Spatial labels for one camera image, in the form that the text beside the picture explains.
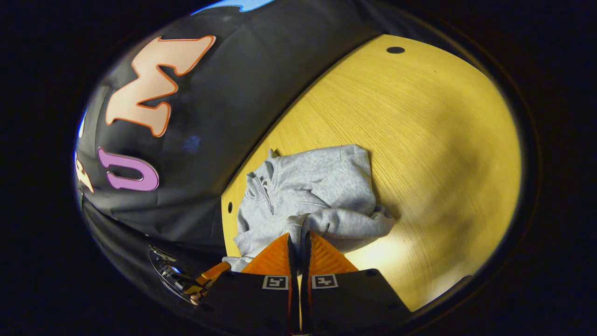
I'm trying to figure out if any grey zip sweatshirt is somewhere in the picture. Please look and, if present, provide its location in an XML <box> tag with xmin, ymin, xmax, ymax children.
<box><xmin>223</xmin><ymin>145</ymin><xmax>396</xmax><ymax>273</ymax></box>

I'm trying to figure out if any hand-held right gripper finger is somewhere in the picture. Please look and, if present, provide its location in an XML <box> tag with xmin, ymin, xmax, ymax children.
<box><xmin>201</xmin><ymin>232</ymin><xmax>299</xmax><ymax>336</ymax></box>
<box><xmin>298</xmin><ymin>231</ymin><xmax>413</xmax><ymax>336</ymax></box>

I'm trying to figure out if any black backdrop cloth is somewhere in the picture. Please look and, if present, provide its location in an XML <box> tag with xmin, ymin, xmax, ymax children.
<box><xmin>75</xmin><ymin>0</ymin><xmax>420</xmax><ymax>308</ymax></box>

